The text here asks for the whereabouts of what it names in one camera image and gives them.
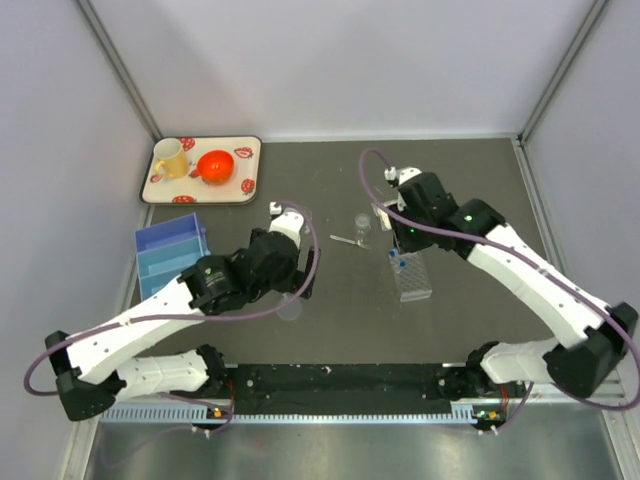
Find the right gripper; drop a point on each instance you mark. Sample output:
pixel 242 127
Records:
pixel 405 244

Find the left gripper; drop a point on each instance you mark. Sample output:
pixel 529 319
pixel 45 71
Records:
pixel 302 278

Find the clear test tube rack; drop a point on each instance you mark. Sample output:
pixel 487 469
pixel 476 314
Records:
pixel 412 280

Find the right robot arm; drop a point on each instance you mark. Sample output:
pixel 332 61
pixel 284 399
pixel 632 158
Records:
pixel 584 347

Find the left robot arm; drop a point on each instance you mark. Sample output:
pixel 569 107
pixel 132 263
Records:
pixel 98 368

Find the small glass bottle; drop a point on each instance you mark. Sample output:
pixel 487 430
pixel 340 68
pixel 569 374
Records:
pixel 362 225

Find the strawberry pattern tray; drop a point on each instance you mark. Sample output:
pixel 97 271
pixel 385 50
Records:
pixel 192 189

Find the blue plastic organizer box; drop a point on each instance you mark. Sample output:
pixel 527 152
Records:
pixel 165 249

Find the orange bowl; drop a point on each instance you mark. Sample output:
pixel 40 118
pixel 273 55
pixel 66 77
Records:
pixel 216 167

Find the yellow mug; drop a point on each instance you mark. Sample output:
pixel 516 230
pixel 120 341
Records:
pixel 170 158

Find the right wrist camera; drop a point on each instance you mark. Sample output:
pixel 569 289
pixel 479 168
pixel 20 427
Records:
pixel 398 176

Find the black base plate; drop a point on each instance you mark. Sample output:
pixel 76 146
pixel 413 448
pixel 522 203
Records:
pixel 345 389

